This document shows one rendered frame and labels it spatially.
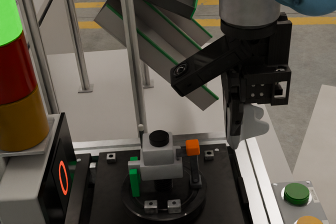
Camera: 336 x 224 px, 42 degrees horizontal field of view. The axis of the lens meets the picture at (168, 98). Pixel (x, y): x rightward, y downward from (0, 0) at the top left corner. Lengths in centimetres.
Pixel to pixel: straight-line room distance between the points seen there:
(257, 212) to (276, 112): 188
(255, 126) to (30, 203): 35
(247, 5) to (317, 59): 264
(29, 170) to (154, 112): 72
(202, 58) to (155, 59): 25
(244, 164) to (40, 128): 48
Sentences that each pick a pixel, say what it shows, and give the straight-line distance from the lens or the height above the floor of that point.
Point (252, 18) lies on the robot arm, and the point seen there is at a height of 129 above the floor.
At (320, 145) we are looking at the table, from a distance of 102.
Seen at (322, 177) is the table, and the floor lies 86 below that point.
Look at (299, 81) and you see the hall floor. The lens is 288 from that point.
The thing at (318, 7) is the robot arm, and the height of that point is 135.
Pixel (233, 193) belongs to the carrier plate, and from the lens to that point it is 74.
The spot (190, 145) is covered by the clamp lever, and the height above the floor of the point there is 108.
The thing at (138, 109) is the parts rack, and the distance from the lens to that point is 85.
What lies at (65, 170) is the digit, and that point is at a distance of 46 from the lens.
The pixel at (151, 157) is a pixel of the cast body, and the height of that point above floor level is 107.
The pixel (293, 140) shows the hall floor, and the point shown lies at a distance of 239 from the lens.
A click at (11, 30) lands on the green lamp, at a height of 137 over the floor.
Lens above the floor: 150
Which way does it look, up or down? 34 degrees down
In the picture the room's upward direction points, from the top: 4 degrees counter-clockwise
